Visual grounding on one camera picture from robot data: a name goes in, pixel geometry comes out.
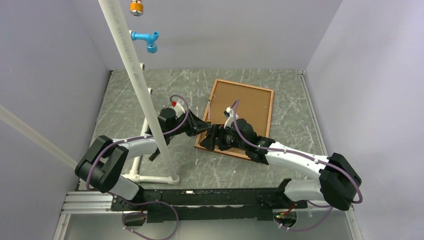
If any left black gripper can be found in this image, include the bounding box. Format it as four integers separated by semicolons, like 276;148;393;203
167;109;212;137

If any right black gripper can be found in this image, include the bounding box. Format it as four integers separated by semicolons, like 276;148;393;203
200;124;248;151

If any red wooden picture frame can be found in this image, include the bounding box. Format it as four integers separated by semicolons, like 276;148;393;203
194;78;275;162

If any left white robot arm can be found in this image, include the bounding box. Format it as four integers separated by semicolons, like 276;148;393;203
74;107;212;210

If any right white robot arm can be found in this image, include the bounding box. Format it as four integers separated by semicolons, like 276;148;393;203
199;118;362;211

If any steel claw hammer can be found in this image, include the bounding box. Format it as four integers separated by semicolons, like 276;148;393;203
148;148;161;161

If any blue pipe fitting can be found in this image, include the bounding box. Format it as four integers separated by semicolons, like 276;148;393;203
129;30;159;54

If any orange pipe fitting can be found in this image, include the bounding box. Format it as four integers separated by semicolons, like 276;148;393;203
129;0;144;17

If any white PVC pipe stand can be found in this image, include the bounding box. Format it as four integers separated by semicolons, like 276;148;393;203
0;0;180;185

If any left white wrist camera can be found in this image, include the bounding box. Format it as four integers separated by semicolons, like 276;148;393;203
171;101;186;118

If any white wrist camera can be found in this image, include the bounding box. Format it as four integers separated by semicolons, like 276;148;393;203
223;106;238;129
171;101;186;118

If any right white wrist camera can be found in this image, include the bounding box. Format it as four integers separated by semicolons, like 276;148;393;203
223;106;238;129

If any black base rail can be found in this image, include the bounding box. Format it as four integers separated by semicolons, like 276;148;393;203
110;188;308;223

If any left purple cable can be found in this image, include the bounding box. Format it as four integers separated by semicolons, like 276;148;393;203
85;94;190;240

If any purple cable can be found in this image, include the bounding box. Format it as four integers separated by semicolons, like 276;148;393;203
85;94;190;240
231;99;364;233

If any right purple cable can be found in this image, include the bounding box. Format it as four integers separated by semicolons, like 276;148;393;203
231;99;364;233

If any aluminium extrusion frame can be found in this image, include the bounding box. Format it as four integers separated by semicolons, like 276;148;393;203
53;191;364;240

